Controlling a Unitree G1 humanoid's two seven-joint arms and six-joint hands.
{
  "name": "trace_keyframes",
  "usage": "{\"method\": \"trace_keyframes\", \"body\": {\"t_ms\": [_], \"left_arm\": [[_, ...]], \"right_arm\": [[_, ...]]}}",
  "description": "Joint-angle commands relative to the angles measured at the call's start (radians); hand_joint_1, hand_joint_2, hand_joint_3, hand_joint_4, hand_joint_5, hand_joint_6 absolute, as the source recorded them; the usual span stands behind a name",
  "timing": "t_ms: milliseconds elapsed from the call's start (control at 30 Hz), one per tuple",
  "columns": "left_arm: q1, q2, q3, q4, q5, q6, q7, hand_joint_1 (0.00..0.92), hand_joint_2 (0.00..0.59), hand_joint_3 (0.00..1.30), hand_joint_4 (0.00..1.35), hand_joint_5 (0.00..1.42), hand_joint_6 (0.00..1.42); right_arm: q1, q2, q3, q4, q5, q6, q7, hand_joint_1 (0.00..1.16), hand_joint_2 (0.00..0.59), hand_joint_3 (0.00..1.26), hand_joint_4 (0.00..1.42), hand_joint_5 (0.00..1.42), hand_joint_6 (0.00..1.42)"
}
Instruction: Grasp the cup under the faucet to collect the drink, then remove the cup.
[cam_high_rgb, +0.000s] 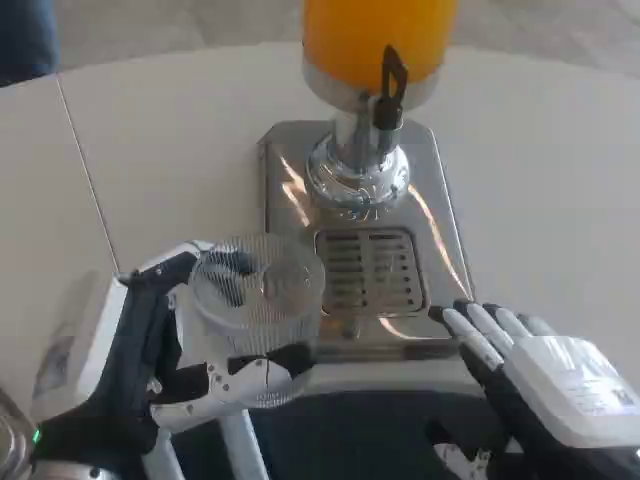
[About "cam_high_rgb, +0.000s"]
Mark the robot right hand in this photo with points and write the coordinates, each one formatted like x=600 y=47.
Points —
x=550 y=380

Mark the white frame bars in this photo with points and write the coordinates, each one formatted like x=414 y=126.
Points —
x=242 y=445

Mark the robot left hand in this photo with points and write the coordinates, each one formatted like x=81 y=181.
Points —
x=125 y=360

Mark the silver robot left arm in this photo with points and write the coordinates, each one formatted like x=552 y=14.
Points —
x=12 y=440

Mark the orange juice drink dispenser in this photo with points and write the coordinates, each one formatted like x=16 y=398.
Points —
x=370 y=40

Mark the clear ribbed glass cup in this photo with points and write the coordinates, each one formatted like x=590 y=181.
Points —
x=260 y=300

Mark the steel drip tray grid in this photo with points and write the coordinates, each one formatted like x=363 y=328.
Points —
x=370 y=270

